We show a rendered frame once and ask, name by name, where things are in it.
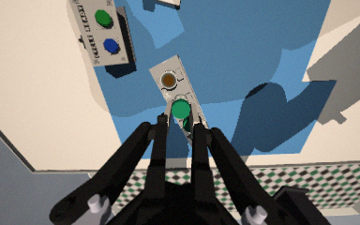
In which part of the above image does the small sloping desk with blue and green keys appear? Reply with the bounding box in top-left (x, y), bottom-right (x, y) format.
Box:
top-left (68, 0), bottom-right (137, 67)

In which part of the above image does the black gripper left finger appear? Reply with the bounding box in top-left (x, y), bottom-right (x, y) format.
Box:
top-left (49, 101), bottom-right (173, 225)

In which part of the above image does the blue flat mat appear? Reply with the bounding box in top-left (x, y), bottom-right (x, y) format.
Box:
top-left (93, 0), bottom-right (337, 156)

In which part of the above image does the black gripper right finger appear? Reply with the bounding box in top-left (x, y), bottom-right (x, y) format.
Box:
top-left (189, 103), bottom-right (299, 225)

